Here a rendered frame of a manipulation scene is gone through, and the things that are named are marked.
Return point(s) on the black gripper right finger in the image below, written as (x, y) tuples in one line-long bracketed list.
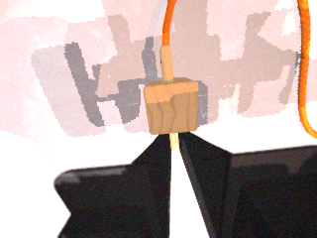
[(216, 175)]

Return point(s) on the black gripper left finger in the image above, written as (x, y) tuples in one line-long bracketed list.
[(145, 181)]

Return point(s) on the thin wooden stick with orange string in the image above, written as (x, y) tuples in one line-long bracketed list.
[(167, 70)]

